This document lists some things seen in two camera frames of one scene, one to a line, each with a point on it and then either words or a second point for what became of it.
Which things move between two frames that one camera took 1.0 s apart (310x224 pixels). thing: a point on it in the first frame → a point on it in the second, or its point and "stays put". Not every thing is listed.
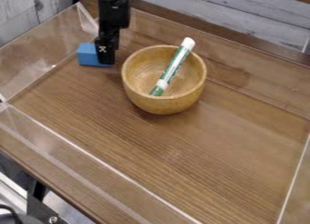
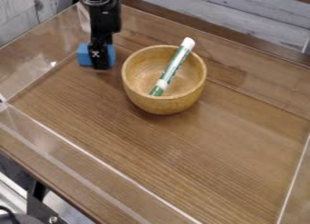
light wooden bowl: [144, 68] stays put
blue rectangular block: [88, 56] stays put
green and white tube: [183, 54] stays put
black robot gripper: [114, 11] → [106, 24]
